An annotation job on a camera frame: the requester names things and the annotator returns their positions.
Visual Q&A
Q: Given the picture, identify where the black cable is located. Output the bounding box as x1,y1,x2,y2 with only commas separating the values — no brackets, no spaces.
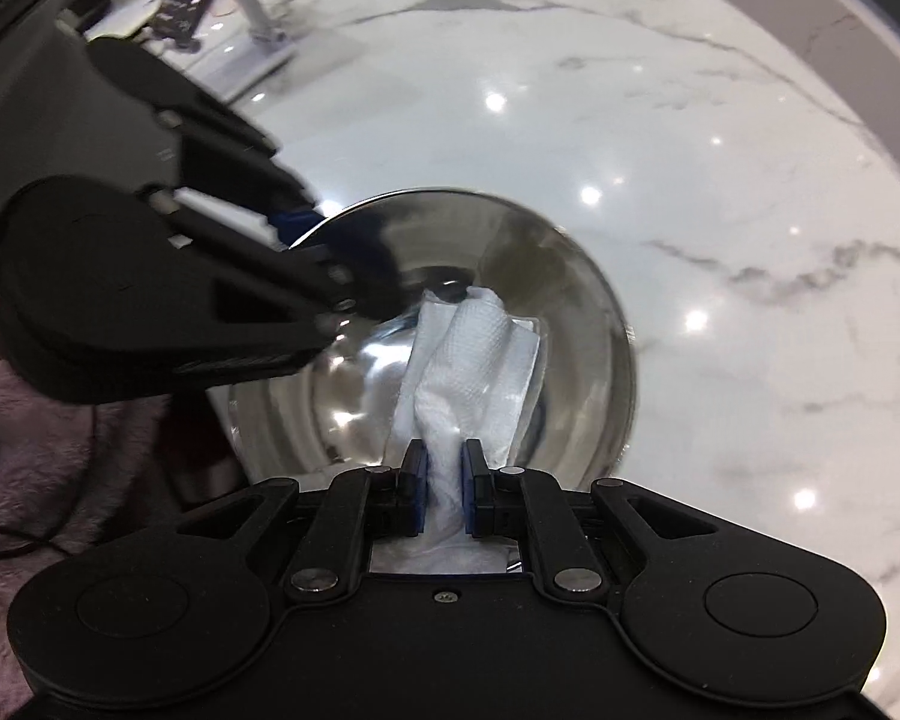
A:
0,403,121,558

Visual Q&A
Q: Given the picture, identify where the blue steel bowl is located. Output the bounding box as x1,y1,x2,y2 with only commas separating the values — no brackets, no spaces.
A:
205,186,638,492

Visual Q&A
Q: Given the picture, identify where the purple fluffy clothing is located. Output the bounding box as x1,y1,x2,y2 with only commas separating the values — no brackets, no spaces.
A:
0,358,233,720

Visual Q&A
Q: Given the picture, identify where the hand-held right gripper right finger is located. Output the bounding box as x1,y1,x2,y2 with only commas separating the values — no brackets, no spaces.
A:
460,439,715,603

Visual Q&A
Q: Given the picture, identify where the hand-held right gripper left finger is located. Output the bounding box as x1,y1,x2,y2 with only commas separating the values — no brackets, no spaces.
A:
172,439,430,603

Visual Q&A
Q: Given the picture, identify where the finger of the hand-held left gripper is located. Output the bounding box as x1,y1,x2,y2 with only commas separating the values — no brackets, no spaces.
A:
156,100,325,248
145,186,404,351

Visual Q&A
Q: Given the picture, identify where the white towel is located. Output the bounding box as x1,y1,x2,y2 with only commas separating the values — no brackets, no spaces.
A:
370,285,546,578

